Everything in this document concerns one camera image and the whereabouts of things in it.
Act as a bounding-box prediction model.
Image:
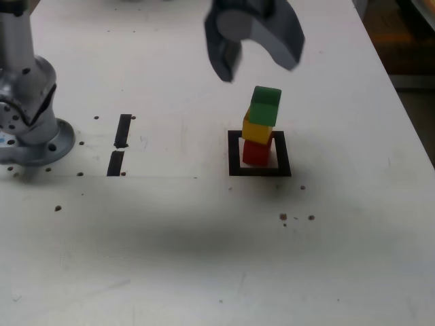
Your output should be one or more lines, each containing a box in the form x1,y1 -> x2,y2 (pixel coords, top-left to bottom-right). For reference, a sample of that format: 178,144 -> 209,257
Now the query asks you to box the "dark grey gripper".
203,0 -> 306,83

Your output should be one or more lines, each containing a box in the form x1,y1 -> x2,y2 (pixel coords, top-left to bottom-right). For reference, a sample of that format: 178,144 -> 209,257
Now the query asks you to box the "green cube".
249,86 -> 283,127

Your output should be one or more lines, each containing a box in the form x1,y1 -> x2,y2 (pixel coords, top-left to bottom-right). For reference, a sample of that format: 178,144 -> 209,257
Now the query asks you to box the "yellow cube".
241,111 -> 273,145

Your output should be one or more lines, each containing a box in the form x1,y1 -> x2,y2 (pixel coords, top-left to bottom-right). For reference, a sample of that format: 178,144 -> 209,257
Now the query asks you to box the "red cube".
242,139 -> 272,166

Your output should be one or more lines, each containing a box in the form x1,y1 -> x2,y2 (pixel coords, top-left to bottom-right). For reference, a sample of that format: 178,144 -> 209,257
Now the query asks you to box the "black tape square outline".
227,130 -> 292,177

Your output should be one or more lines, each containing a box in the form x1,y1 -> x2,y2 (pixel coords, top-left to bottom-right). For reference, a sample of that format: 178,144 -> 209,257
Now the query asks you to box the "black tape strip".
106,113 -> 132,177

